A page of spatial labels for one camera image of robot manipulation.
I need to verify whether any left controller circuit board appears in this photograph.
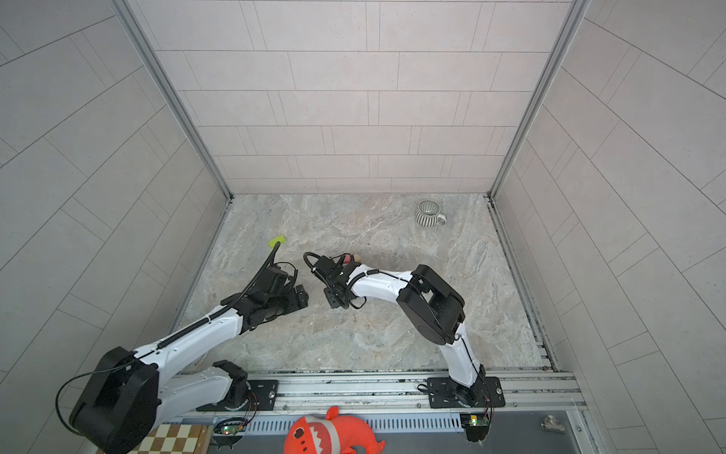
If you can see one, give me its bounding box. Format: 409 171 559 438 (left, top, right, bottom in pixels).
210 417 248 448

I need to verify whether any striped ceramic mug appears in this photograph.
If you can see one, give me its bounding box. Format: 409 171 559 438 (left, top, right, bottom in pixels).
415 200 447 228

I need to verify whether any right controller circuit board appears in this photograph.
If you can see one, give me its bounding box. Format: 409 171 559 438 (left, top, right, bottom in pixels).
459 414 492 443

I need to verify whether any aluminium corner post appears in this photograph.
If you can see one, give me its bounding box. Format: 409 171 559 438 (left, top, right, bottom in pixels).
489 0 590 201
109 0 234 204

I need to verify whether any aluminium corner post right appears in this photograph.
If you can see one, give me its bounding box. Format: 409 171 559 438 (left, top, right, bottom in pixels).
489 0 590 201

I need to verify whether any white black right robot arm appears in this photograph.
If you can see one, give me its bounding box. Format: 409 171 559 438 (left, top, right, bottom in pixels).
304 252 506 414

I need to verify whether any red shark plush toy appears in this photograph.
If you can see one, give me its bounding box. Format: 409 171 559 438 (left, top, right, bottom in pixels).
284 407 386 454

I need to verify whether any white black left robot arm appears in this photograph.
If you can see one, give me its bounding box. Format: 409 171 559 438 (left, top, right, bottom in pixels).
63 263 308 453

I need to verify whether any lime green long block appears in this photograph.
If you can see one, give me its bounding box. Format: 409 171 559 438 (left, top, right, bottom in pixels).
268 235 287 249

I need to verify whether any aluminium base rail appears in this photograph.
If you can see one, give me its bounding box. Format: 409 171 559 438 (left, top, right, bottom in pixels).
250 368 587 418

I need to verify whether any controller circuit board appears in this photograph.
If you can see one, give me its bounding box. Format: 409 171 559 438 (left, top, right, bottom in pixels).
459 414 492 443
210 417 248 448

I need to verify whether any aluminium corner post left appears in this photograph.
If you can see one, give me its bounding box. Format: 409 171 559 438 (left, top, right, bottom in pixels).
109 0 234 204

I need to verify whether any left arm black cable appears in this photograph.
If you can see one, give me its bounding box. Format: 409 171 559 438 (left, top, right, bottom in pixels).
55 240 299 438

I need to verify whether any wooden chessboard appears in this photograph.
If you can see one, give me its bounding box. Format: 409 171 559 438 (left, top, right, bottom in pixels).
132 424 211 454

